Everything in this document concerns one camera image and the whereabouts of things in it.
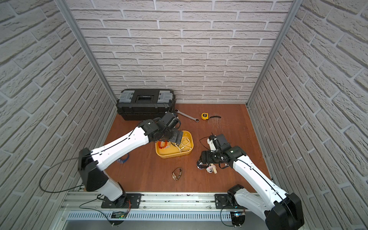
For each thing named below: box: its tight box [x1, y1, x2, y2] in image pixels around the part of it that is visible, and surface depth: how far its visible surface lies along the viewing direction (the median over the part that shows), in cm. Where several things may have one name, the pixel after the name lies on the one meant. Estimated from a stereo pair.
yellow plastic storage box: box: [155, 130, 194, 159], surface depth 94 cm
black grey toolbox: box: [115, 88, 176, 121], surface depth 100 cm
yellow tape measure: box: [201, 112, 209, 121], surface depth 112 cm
